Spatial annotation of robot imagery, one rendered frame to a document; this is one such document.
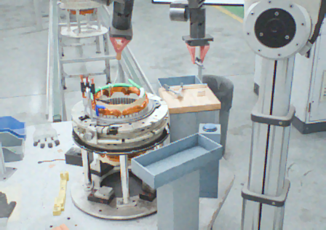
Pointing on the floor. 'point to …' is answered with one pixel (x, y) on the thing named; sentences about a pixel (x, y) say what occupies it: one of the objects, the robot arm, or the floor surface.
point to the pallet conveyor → (56, 95)
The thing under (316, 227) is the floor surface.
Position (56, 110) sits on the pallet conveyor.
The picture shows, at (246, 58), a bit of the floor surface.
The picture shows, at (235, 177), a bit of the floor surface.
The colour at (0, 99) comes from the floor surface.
